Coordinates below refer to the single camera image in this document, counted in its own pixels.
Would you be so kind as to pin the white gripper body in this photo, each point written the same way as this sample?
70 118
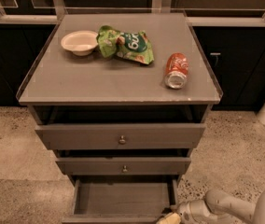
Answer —
188 209

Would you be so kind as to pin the grey middle drawer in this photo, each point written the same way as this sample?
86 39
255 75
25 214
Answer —
124 166

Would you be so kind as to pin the grey drawer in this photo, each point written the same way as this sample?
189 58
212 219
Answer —
130 199
120 136
124 166

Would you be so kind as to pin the grey top drawer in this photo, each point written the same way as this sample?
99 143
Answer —
120 136

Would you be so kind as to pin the grey drawer cabinet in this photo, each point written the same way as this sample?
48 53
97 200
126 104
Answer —
65 89

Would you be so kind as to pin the green chip bag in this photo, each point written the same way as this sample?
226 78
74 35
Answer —
135 47

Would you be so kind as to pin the dark background cabinets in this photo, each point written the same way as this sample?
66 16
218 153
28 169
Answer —
236 54

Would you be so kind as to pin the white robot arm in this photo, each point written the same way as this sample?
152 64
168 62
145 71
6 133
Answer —
217 207

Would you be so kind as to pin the grey bottom drawer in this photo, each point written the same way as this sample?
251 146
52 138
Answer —
130 199

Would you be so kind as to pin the orange soda can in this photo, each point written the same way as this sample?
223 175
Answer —
176 71

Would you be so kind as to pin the white paper bowl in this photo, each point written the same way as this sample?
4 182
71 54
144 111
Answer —
80 43

